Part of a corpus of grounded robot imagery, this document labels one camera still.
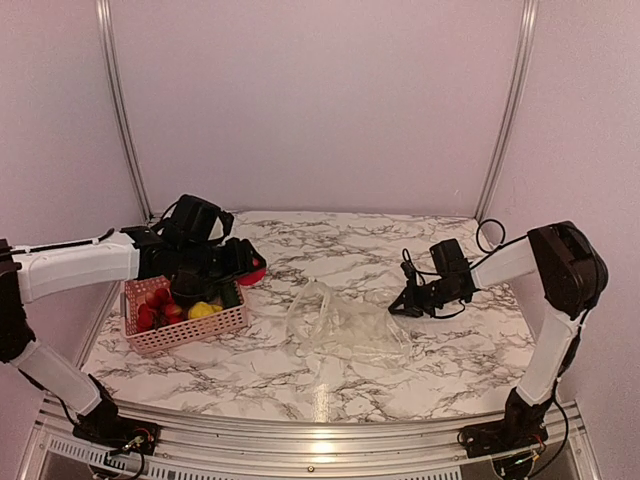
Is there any yellow fake lemon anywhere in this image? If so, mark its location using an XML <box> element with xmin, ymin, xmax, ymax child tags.
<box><xmin>188</xmin><ymin>302</ymin><xmax>223</xmax><ymax>319</ymax></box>

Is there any front aluminium rail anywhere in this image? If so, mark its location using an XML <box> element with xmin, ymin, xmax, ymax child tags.
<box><xmin>19</xmin><ymin>394</ymin><xmax>601</xmax><ymax>480</ymax></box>

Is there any red fake cherry tomato bunch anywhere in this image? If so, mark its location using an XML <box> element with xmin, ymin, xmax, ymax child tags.
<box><xmin>136</xmin><ymin>288</ymin><xmax>186</xmax><ymax>333</ymax></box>

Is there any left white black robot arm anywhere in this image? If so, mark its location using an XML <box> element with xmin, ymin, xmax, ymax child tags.
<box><xmin>1</xmin><ymin>194</ymin><xmax>267</xmax><ymax>445</ymax></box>

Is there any red fake pepper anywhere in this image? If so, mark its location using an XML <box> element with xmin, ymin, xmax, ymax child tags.
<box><xmin>237</xmin><ymin>258</ymin><xmax>267</xmax><ymax>286</ymax></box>

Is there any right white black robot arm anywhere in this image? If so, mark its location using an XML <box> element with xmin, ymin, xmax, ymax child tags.
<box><xmin>388</xmin><ymin>221</ymin><xmax>608</xmax><ymax>448</ymax></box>

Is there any aluminium frame post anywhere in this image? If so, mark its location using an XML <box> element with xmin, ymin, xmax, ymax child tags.
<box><xmin>96</xmin><ymin>0</ymin><xmax>153</xmax><ymax>221</ymax></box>
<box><xmin>474</xmin><ymin>0</ymin><xmax>540</xmax><ymax>222</ymax></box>

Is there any right aluminium frame post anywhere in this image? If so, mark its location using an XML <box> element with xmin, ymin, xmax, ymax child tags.
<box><xmin>474</xmin><ymin>0</ymin><xmax>540</xmax><ymax>222</ymax></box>

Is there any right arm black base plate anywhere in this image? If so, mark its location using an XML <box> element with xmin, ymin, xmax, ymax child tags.
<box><xmin>457</xmin><ymin>388</ymin><xmax>553</xmax><ymax>458</ymax></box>

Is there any left aluminium frame post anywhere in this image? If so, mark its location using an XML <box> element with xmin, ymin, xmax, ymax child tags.
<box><xmin>96</xmin><ymin>0</ymin><xmax>153</xmax><ymax>221</ymax></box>

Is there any dark purple fake eggplant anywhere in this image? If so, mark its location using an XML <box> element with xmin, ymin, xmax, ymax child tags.
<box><xmin>170</xmin><ymin>270</ymin><xmax>212</xmax><ymax>308</ymax></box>

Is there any pink perforated plastic basket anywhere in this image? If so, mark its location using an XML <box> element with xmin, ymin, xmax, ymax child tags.
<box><xmin>124</xmin><ymin>277</ymin><xmax>250</xmax><ymax>355</ymax></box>

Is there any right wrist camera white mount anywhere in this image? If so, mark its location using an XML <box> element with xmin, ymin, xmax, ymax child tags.
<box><xmin>401</xmin><ymin>248</ymin><xmax>425</xmax><ymax>287</ymax></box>

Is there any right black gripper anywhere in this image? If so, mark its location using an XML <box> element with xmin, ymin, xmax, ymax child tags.
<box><xmin>388</xmin><ymin>277</ymin><xmax>462</xmax><ymax>318</ymax></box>

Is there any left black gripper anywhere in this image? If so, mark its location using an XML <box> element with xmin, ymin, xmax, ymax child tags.
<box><xmin>179</xmin><ymin>237</ymin><xmax>266</xmax><ymax>288</ymax></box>

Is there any green fake cucumber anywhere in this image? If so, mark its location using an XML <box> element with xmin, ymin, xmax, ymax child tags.
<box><xmin>220</xmin><ymin>283</ymin><xmax>241</xmax><ymax>309</ymax></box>

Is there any clear zip top bag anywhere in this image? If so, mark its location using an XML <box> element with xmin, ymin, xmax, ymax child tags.
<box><xmin>285</xmin><ymin>280</ymin><xmax>412</xmax><ymax>368</ymax></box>

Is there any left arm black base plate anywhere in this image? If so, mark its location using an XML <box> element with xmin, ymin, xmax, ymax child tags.
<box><xmin>73</xmin><ymin>391</ymin><xmax>160</xmax><ymax>455</ymax></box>

